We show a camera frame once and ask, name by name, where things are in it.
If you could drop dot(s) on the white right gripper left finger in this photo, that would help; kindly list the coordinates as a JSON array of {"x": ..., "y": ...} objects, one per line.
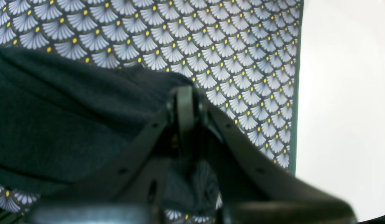
[{"x": 128, "y": 189}]

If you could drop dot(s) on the fan-patterned table cloth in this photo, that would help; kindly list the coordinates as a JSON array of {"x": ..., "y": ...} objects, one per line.
[{"x": 241, "y": 54}]

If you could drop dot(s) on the dark grey T-shirt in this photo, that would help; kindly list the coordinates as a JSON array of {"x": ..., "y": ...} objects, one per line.
[{"x": 61, "y": 119}]

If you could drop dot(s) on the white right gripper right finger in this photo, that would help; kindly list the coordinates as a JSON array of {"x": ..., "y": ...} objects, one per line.
[{"x": 253, "y": 190}]

